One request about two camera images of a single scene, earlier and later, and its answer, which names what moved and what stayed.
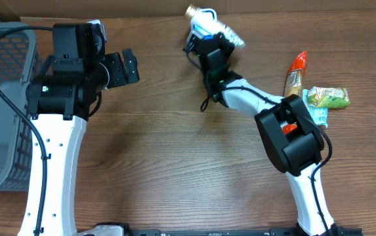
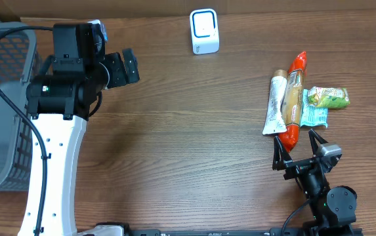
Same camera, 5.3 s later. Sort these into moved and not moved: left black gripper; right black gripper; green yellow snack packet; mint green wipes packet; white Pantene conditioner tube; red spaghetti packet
Moved: right black gripper; white Pantene conditioner tube
Not moved: mint green wipes packet; left black gripper; red spaghetti packet; green yellow snack packet
